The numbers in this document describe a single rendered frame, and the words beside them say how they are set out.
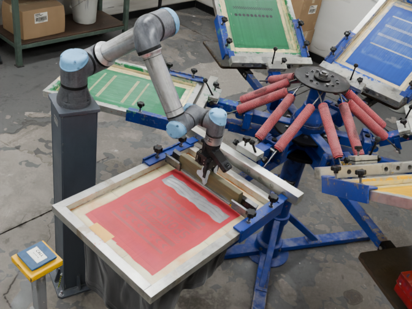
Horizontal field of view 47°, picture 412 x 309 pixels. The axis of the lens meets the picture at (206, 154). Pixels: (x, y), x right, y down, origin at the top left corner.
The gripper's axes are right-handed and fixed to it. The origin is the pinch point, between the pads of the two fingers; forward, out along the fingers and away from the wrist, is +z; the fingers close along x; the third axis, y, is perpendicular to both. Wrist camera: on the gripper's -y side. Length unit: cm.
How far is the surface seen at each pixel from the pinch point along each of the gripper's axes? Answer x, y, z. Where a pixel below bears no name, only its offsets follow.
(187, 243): 31.0, -17.5, 5.3
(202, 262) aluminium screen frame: 35.6, -29.2, 2.6
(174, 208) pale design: 20.4, 0.6, 5.3
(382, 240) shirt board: -42, -70, 8
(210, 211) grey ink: 9.8, -10.9, 4.6
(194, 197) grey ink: 8.7, -0.3, 4.9
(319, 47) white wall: -412, 160, 80
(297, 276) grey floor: -81, -28, 101
